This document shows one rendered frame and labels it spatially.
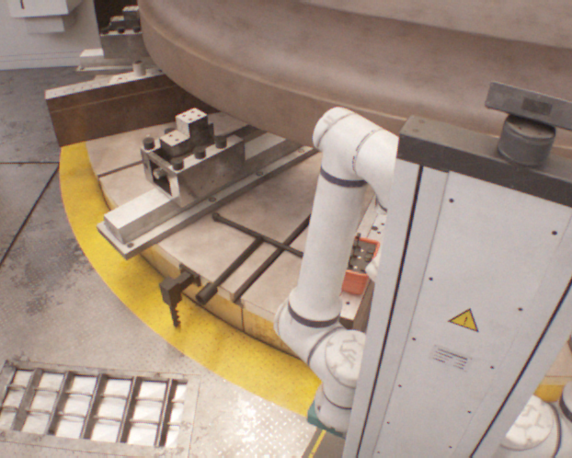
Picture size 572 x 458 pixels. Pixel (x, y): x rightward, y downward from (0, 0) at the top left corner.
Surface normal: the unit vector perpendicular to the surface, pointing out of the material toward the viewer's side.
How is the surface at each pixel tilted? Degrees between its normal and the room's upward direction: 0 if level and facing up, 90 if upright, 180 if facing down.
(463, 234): 90
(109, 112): 90
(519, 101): 61
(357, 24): 90
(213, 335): 0
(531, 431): 9
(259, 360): 0
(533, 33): 90
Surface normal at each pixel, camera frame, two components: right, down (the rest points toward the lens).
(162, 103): 0.37, 0.62
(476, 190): -0.46, 0.58
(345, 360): -0.03, -0.64
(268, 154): 0.66, 0.21
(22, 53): -0.04, 0.66
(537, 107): -0.40, 0.15
